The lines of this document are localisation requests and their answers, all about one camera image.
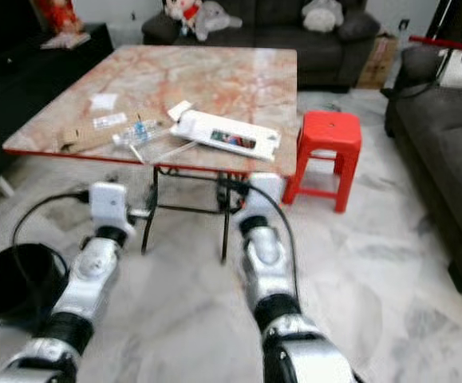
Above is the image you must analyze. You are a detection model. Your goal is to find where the long white packaging box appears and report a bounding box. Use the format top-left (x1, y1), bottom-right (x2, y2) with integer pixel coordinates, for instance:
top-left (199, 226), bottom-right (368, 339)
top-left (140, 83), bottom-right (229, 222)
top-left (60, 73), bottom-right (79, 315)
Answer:
top-left (167, 101), bottom-right (282, 161)

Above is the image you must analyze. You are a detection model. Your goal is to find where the clear plastic bottle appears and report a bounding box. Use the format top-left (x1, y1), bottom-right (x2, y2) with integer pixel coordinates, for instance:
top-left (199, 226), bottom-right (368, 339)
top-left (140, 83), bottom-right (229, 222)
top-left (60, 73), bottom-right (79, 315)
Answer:
top-left (113, 120), bottom-right (168, 148)

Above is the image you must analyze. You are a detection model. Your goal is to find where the pink marble folding table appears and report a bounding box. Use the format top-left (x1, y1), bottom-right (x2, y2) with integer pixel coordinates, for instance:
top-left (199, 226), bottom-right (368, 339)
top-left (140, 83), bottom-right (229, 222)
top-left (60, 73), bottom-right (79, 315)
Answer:
top-left (3, 45), bottom-right (301, 264)

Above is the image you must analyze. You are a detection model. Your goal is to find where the red plastic stool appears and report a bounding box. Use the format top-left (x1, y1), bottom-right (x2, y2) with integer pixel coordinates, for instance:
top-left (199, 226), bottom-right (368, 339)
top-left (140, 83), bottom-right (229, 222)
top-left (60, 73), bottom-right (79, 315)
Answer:
top-left (282, 110), bottom-right (362, 214)

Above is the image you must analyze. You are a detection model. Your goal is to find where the flat brown cardboard box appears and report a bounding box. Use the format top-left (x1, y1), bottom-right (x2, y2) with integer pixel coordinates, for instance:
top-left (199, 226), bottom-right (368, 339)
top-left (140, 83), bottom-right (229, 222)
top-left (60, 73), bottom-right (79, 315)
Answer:
top-left (59, 112), bottom-right (144, 154)

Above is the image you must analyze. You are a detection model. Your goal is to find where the dark grey fabric sofa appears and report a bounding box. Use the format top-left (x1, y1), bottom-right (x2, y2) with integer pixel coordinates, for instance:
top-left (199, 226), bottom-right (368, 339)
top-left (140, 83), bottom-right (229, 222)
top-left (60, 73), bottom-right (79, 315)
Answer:
top-left (141, 0), bottom-right (381, 93)

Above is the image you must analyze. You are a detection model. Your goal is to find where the white tissue paper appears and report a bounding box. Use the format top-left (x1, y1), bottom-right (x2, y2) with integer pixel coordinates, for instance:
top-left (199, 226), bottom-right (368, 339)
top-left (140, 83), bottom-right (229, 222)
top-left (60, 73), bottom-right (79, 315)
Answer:
top-left (90, 93), bottom-right (120, 112)

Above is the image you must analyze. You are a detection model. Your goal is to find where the grey plush elephant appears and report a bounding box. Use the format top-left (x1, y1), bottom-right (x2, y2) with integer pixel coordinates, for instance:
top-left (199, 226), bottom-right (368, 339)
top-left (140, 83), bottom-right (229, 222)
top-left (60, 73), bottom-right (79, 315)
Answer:
top-left (192, 2), bottom-right (243, 42)

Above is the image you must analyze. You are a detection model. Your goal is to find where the doll in red dress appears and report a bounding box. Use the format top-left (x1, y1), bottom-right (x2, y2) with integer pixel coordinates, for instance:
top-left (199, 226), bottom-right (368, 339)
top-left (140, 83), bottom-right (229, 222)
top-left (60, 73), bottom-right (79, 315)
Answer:
top-left (164, 0), bottom-right (203, 37)

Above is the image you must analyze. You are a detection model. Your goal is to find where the upright brown cardboard carton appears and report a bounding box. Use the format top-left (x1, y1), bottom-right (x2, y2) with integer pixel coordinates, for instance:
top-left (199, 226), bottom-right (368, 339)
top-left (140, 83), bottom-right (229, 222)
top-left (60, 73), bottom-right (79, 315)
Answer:
top-left (356, 32), bottom-right (400, 90)

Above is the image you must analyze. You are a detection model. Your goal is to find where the round grey plush toy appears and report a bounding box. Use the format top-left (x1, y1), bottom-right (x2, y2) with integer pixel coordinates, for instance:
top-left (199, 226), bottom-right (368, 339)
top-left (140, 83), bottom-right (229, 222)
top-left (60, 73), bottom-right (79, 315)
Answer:
top-left (301, 0), bottom-right (346, 34)

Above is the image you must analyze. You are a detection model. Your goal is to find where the pale patterned book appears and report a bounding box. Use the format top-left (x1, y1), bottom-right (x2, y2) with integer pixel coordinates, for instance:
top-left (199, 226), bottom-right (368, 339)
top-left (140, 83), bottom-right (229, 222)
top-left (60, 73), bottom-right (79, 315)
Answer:
top-left (41, 30), bottom-right (92, 51)

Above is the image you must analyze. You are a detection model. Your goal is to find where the black TV bench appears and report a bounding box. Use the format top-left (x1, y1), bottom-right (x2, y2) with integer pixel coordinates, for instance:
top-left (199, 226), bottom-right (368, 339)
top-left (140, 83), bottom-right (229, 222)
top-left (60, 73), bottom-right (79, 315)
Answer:
top-left (0, 22), bottom-right (113, 196)

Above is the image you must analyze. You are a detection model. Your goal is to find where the black plastic bucket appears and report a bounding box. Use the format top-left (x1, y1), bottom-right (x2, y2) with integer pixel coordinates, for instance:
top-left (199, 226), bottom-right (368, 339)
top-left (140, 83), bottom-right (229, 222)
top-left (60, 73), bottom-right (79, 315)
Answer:
top-left (0, 243), bottom-right (69, 328)

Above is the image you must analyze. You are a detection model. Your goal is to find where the red and gold figurine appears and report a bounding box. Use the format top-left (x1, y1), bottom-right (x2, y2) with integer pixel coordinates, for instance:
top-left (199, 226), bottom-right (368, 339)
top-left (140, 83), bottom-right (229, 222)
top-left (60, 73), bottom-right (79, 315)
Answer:
top-left (33, 0), bottom-right (84, 37)

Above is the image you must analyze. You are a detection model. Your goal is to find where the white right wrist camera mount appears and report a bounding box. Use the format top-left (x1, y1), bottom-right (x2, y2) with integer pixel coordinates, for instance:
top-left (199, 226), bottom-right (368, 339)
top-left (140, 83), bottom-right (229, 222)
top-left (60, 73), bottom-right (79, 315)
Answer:
top-left (243, 172), bottom-right (286, 218)

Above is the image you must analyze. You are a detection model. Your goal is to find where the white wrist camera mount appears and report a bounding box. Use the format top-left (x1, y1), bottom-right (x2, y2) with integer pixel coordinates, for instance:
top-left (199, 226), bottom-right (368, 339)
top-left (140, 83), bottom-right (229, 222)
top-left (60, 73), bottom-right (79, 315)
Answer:
top-left (243, 172), bottom-right (286, 218)
top-left (89, 182), bottom-right (129, 231)

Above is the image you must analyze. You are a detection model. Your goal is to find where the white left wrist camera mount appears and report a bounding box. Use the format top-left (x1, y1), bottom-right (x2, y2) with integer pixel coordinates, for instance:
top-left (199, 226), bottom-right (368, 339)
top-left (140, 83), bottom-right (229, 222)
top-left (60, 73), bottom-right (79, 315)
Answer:
top-left (89, 182), bottom-right (129, 231)

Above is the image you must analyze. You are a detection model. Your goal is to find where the red and black metal frame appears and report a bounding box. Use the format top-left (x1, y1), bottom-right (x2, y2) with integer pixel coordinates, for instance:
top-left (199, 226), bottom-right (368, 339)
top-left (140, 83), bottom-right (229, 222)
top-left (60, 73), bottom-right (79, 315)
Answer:
top-left (410, 0), bottom-right (462, 57)

